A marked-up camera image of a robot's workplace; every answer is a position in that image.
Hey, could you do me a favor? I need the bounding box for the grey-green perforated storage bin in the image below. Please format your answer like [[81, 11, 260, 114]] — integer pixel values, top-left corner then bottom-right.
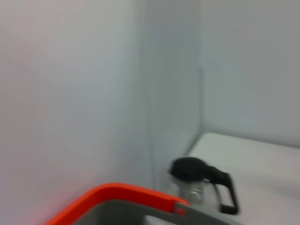
[[88, 199, 247, 225]]

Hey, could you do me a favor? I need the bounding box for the glass pitcher black handle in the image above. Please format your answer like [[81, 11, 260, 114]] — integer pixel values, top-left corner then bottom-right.
[[167, 156, 240, 215]]

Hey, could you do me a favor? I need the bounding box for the orange bin carry handle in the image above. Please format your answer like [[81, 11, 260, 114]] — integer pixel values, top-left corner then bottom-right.
[[44, 182, 190, 225]]

